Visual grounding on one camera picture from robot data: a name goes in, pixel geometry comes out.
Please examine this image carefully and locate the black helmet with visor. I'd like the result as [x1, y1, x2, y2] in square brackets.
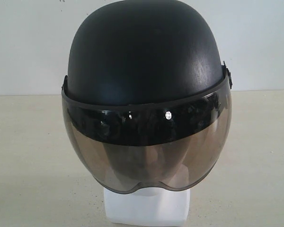
[62, 0, 232, 194]

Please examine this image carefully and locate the white mannequin head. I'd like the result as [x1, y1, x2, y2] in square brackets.
[102, 151, 191, 225]

